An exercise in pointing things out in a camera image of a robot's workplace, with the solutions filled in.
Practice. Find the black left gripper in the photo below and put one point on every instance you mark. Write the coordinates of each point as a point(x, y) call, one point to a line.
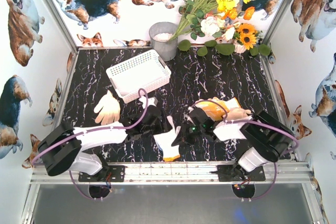
point(159, 120)

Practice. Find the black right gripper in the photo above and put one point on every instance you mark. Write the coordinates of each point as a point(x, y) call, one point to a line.
point(187, 131)

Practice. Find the blue dotted glove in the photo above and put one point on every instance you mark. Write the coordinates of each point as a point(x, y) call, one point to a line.
point(165, 140)

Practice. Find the white perforated storage basket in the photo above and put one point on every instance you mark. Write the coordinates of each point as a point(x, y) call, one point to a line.
point(146, 70)

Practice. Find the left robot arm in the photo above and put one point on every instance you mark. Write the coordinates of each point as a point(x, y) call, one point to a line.
point(64, 148)

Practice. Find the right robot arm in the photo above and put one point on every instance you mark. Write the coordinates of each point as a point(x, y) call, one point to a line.
point(268, 138)

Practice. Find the orange dotted glove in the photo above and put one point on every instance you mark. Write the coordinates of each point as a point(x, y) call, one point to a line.
point(213, 107)

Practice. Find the grey metal bucket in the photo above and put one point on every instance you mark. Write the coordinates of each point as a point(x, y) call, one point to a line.
point(161, 35)

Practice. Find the artificial flower bouquet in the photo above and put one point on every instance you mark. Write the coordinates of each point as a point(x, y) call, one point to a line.
point(225, 22)

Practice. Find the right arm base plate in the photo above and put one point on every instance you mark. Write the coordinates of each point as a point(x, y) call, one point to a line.
point(229, 173)

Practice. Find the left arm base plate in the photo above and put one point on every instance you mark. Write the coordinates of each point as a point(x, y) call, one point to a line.
point(112, 173)

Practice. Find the aluminium front rail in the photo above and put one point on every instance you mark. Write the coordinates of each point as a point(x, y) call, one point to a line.
point(192, 173)

